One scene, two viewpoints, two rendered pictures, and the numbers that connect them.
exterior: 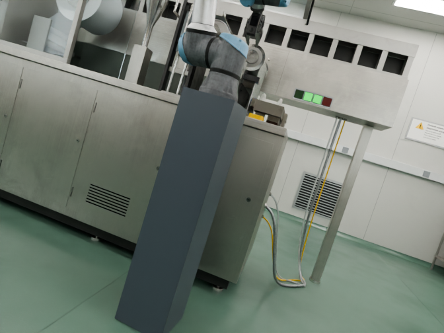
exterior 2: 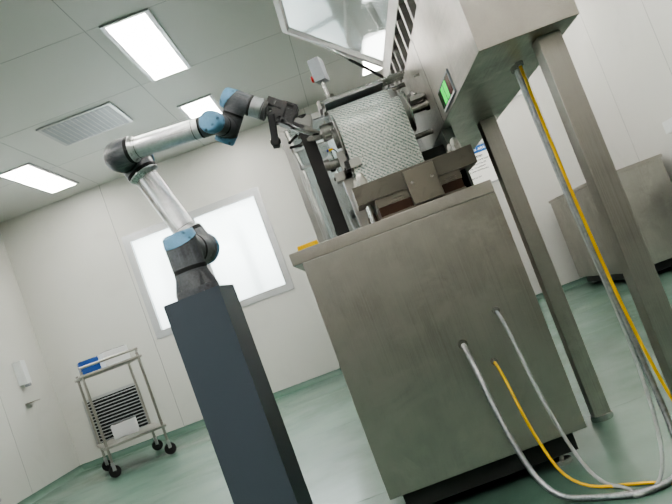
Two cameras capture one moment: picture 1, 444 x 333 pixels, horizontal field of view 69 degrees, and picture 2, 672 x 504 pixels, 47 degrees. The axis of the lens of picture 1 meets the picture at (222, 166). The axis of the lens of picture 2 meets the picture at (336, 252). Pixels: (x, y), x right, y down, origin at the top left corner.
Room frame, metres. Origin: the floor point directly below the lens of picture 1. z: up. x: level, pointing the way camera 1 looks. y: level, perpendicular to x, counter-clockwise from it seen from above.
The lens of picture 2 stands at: (1.22, -2.57, 0.71)
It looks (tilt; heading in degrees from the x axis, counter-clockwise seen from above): 4 degrees up; 79
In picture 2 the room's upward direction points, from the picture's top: 21 degrees counter-clockwise
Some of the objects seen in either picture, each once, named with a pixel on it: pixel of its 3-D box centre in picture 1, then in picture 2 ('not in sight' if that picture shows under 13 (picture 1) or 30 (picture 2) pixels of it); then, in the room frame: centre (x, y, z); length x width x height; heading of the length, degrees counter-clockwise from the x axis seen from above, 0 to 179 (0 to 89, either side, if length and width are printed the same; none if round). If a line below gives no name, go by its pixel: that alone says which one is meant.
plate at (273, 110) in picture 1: (270, 113); (412, 178); (1.99, -0.19, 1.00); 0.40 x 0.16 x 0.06; 169
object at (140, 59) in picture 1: (144, 45); not in sight; (2.11, 0.71, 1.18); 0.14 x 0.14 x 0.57
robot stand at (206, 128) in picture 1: (182, 211); (244, 419); (1.22, 0.09, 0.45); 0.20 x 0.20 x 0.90; 74
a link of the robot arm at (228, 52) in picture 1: (228, 55); (183, 249); (1.23, 0.10, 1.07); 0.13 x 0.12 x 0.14; 66
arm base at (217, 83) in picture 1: (221, 86); (194, 281); (1.22, 0.09, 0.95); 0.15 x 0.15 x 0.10
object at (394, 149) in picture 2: (257, 88); (386, 158); (1.97, -0.06, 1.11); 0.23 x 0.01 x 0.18; 169
